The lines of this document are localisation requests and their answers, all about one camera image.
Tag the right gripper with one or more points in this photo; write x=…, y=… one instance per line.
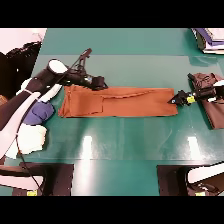
x=184, y=97

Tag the blue garment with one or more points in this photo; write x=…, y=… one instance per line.
x=40, y=113

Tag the brown garment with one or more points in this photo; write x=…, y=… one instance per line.
x=216, y=113

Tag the black garment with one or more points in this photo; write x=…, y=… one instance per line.
x=16, y=66

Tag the white garment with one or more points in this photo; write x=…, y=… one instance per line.
x=215, y=49
x=30, y=140

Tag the orange garment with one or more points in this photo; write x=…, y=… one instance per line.
x=133, y=103

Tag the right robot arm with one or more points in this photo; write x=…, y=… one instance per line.
x=206, y=173

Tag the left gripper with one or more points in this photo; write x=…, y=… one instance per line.
x=97, y=82

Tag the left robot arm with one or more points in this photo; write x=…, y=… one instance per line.
x=40, y=81

